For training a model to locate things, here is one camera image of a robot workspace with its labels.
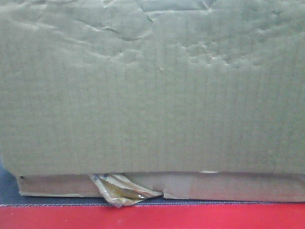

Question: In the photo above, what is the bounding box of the brown cardboard box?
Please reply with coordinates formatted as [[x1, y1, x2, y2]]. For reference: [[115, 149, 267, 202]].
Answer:
[[0, 0, 305, 202]]

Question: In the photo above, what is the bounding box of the crumpled packing tape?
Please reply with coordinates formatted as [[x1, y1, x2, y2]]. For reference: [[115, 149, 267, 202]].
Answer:
[[89, 174, 163, 208]]

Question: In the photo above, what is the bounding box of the red box with dark edge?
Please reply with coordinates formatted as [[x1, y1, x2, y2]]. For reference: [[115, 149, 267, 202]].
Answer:
[[0, 170, 305, 229]]

